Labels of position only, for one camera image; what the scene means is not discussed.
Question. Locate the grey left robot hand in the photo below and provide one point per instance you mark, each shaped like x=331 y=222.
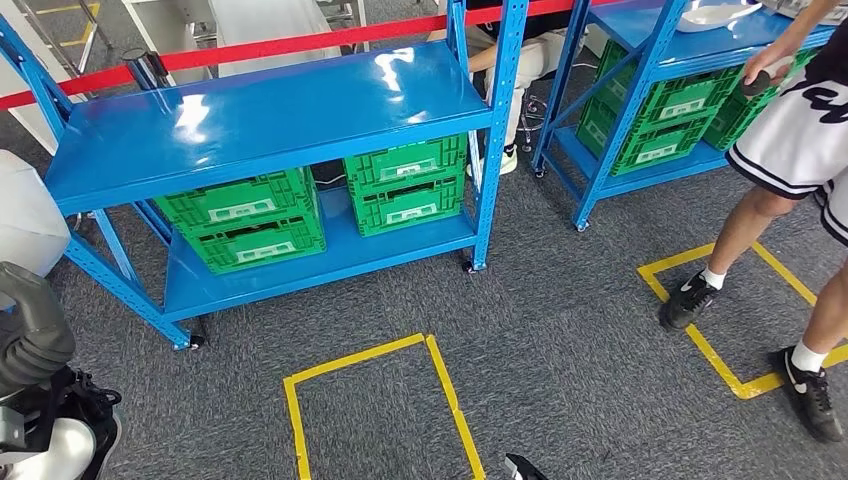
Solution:
x=30 y=298

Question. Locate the black round handheld device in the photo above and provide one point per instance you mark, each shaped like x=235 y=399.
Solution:
x=755 y=85

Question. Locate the blue steel shelf rack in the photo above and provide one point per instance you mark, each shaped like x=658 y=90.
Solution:
x=265 y=126
x=715 y=43

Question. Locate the black robot body part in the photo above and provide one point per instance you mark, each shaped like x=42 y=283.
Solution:
x=523 y=469

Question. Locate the white draped cover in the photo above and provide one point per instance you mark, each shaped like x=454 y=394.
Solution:
x=275 y=33

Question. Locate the red barrier tape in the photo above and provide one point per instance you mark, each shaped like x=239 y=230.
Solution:
x=298 y=44

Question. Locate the chrome base stool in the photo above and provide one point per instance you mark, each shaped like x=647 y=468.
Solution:
x=533 y=109

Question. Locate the person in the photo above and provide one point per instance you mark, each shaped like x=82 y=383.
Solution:
x=530 y=60
x=788 y=139

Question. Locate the grey wheel cover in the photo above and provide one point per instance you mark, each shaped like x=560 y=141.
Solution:
x=792 y=6

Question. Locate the black-topped barrier post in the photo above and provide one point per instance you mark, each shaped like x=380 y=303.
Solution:
x=136 y=56

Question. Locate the steel table frame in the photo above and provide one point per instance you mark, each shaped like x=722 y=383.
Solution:
x=97 y=26

